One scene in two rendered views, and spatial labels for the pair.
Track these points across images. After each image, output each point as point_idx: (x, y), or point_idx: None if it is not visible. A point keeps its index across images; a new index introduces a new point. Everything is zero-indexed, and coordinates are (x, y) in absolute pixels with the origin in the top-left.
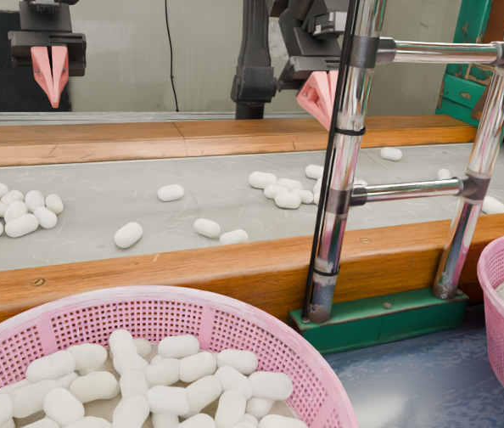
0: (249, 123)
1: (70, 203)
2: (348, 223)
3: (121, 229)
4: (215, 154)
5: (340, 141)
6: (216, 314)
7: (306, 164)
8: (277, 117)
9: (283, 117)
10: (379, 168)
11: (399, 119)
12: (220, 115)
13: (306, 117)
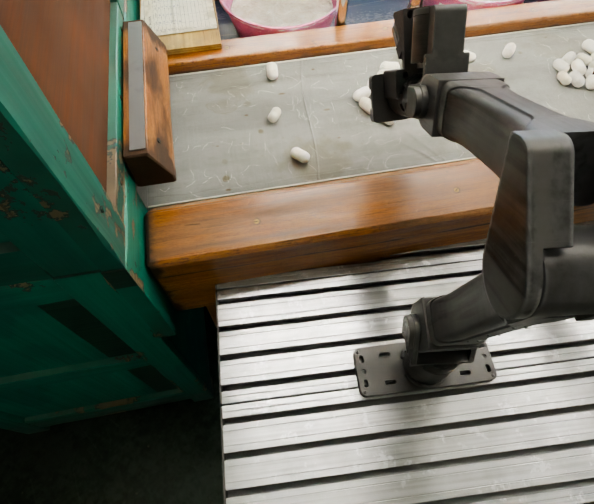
0: (444, 200)
1: (557, 89)
2: (378, 68)
3: (513, 43)
4: (472, 159)
5: None
6: (458, 1)
7: (387, 147)
8: (361, 483)
9: (347, 485)
10: (320, 140)
11: (243, 232)
12: (472, 483)
13: (300, 490)
